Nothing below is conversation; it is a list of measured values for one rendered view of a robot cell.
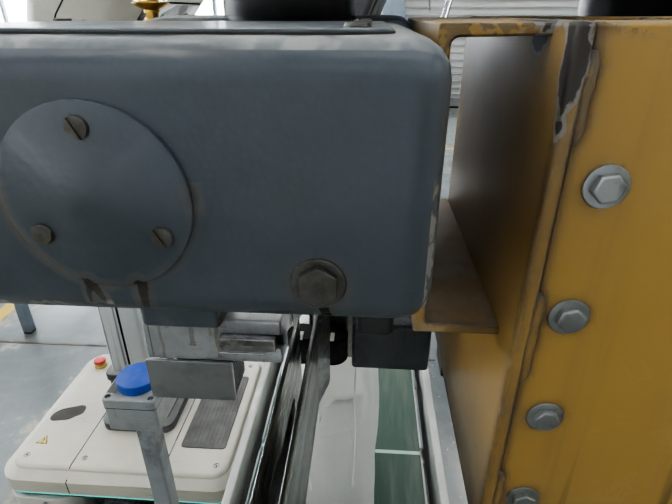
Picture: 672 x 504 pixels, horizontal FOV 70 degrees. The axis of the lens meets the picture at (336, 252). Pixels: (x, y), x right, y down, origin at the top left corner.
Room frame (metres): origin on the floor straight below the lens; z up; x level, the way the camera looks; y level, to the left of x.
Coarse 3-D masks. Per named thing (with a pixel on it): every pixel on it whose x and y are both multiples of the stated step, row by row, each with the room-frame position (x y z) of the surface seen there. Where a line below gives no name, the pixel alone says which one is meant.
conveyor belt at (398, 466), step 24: (384, 384) 1.07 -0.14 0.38; (408, 384) 1.07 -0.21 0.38; (384, 408) 0.98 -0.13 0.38; (408, 408) 0.98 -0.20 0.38; (384, 432) 0.90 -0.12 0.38; (408, 432) 0.90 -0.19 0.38; (384, 456) 0.82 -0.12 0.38; (408, 456) 0.82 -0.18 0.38; (384, 480) 0.76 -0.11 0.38; (408, 480) 0.76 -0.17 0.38
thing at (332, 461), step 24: (336, 384) 0.57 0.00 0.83; (360, 384) 0.59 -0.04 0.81; (336, 408) 0.55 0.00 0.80; (360, 408) 0.56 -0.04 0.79; (336, 432) 0.54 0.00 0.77; (360, 432) 0.55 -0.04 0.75; (312, 456) 0.54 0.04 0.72; (336, 456) 0.53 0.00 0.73; (360, 456) 0.55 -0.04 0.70; (312, 480) 0.53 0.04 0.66; (336, 480) 0.52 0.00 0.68; (360, 480) 0.54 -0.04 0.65
